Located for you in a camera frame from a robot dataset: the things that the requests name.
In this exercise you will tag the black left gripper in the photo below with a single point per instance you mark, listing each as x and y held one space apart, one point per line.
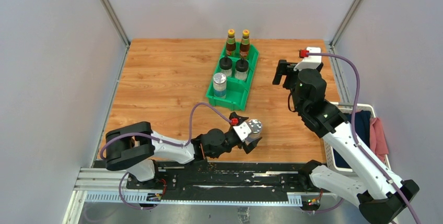
247 148

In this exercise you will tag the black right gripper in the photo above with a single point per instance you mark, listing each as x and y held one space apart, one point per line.
283 68

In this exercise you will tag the silver lid blue label jar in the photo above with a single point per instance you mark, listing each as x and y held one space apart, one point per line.
256 128

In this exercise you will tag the black cap white powder jar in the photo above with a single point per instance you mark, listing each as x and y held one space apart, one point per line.
241 69

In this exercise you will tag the yellow cap sauce bottle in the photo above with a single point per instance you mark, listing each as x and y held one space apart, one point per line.
230 45
245 44

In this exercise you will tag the green plastic triple bin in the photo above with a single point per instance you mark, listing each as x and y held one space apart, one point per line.
237 91

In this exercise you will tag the silver lid spice jar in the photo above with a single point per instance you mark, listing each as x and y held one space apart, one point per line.
220 85

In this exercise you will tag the black cap salt jar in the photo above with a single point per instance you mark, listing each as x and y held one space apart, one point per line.
225 64

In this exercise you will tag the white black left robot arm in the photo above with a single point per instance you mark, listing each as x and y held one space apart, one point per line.
133 148

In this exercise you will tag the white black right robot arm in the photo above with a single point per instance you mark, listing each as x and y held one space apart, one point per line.
378 193

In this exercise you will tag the white plastic basket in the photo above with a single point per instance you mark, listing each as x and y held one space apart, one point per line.
329 149

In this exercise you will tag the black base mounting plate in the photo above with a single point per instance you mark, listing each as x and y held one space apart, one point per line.
227 181

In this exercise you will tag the dark blue cloth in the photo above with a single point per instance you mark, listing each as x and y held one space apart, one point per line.
362 123

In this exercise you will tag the pink cloth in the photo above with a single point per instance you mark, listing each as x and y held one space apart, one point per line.
378 144

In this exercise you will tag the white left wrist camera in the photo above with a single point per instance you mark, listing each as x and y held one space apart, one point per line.
243 131

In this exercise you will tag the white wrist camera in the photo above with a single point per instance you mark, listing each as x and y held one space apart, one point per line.
243 131
309 61

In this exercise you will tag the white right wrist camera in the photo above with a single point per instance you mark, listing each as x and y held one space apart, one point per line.
309 61

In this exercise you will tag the right aluminium corner post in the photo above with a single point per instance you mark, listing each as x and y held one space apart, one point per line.
345 22

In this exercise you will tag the aluminium front rail frame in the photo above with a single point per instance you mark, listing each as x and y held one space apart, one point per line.
95 185

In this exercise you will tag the aluminium corner frame post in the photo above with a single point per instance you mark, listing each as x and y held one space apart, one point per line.
116 22

